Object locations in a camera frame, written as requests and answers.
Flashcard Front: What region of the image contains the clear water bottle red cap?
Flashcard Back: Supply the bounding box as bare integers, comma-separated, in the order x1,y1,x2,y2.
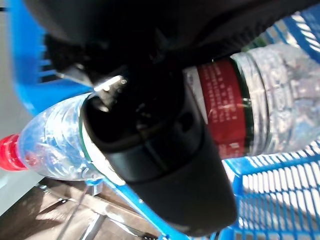
0,41,320,182

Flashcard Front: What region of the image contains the metal wire basket handle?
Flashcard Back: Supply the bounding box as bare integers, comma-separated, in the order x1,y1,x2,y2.
57,183,161,240

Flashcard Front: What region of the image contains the blue plastic shopping basket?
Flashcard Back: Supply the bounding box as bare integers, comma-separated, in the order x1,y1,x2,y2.
7,0,320,240

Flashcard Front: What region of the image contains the robot right hand black silver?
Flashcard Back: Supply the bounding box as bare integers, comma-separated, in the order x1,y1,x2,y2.
24,0,320,238

